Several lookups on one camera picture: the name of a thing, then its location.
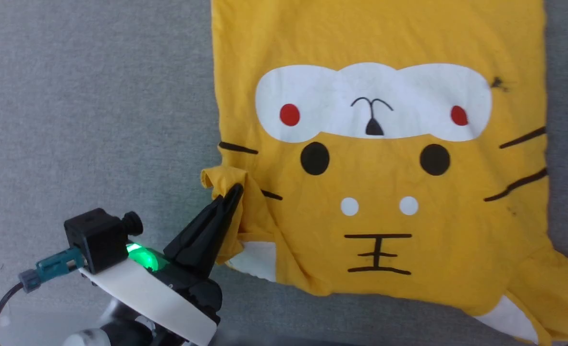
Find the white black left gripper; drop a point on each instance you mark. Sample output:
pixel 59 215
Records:
pixel 144 288

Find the yellow cartoon cat t-shirt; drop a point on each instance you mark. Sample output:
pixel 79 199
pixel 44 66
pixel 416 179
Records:
pixel 385 182

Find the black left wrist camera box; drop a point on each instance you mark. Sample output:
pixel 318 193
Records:
pixel 96 238

